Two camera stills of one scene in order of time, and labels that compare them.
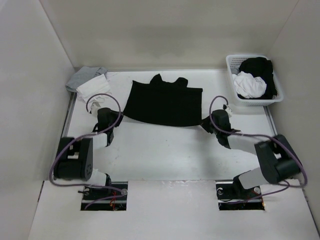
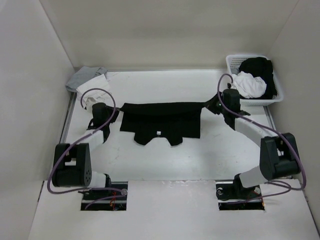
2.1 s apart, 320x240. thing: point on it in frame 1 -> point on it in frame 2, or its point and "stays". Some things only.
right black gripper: [204, 122] -> [216, 98]
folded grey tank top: [83, 75] stays
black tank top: [163, 103] -> [171, 121]
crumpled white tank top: [247, 85] stays
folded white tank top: [100, 85] stays
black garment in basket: [262, 68] stays
